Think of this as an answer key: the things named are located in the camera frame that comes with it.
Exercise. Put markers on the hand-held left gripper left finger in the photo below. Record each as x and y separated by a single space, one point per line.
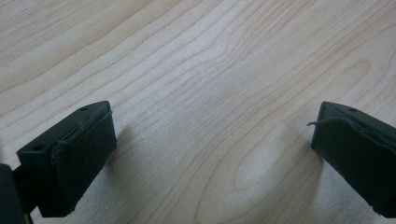
71 155

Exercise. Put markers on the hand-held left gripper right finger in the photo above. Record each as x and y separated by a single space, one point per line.
358 149

